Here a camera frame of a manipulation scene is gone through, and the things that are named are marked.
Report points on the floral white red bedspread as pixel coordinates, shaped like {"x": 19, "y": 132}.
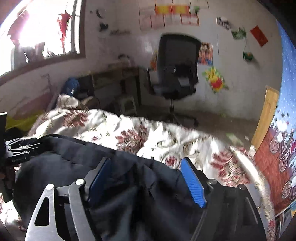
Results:
{"x": 165, "y": 142}

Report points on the certificates cluster on wall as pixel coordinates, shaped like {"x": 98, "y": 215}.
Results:
{"x": 155, "y": 14}

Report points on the items stacked on desk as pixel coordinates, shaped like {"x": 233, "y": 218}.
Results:
{"x": 123, "y": 61}

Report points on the black white wall photos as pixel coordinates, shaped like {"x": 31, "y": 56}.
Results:
{"x": 223, "y": 22}

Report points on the dark navy puffer jacket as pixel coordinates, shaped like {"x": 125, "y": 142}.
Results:
{"x": 142, "y": 199}

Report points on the wooden desk with shelf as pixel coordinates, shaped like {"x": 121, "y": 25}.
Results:
{"x": 95, "y": 81}

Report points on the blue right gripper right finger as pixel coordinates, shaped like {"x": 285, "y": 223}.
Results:
{"x": 196, "y": 182}

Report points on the window with brown frame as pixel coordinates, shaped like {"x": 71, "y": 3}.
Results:
{"x": 40, "y": 33}

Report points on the pale green plastic stool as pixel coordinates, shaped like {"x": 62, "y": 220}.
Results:
{"x": 127, "y": 105}

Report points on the blue bicycle print curtain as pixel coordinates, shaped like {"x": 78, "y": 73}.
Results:
{"x": 275, "y": 157}

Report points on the light wooden board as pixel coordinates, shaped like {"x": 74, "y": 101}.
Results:
{"x": 268, "y": 110}

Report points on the cartoon character poster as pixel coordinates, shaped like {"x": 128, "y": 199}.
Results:
{"x": 206, "y": 54}

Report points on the red paper on wall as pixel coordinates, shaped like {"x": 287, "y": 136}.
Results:
{"x": 259, "y": 36}

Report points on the Winnie the Pooh poster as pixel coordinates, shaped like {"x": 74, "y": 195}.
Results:
{"x": 215, "y": 79}

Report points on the round wall clock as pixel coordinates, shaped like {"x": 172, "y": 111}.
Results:
{"x": 101, "y": 13}

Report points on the colourful poster behind chair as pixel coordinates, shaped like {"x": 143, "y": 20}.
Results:
{"x": 153, "y": 62}

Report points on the blue backpack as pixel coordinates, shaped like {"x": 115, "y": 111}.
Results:
{"x": 71, "y": 87}

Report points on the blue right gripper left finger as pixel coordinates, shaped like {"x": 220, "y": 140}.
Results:
{"x": 95, "y": 181}

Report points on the green hanging wall pouch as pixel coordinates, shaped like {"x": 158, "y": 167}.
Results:
{"x": 248, "y": 56}

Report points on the black mesh office chair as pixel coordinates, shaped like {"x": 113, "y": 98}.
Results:
{"x": 177, "y": 74}

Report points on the yellow green cloth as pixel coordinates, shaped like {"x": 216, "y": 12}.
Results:
{"x": 23, "y": 124}

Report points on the green photo on wall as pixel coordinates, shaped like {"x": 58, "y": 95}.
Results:
{"x": 238, "y": 34}

